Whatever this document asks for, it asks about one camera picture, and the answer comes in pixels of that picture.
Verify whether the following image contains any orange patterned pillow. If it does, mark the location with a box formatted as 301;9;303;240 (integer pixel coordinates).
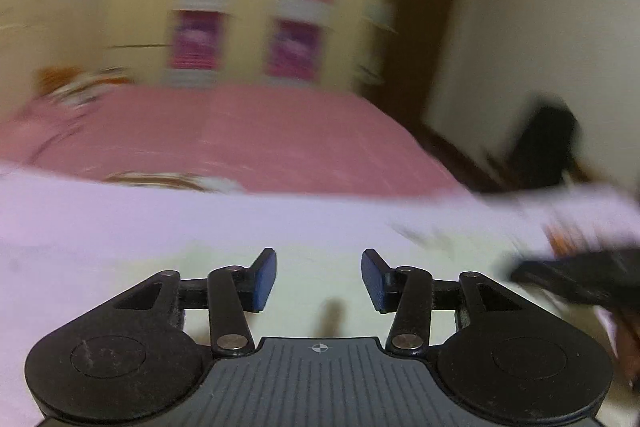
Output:
34;66;134;108

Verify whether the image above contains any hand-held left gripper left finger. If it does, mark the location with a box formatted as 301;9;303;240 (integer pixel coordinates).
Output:
113;248;278;356

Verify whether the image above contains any pink bed sheet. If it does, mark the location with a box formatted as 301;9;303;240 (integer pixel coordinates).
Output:
0;84;470;198

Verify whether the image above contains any brown wooden door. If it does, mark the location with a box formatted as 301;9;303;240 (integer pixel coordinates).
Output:
359;0;459;134

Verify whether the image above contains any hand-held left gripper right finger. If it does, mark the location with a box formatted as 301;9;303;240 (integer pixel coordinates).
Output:
361;248;527;356

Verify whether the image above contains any black chair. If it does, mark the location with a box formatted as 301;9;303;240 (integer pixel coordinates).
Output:
504;94;584;191

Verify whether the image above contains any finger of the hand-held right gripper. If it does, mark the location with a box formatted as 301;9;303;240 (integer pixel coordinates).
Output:
509;248;640;309

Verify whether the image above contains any pale green knitted sweater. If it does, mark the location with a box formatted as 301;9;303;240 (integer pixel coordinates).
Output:
112;238;621;358

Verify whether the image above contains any lilac floral blanket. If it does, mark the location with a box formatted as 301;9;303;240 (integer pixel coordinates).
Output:
0;162;640;427

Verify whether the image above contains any open shelf unit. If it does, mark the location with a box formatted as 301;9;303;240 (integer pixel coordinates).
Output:
356;1;397;86

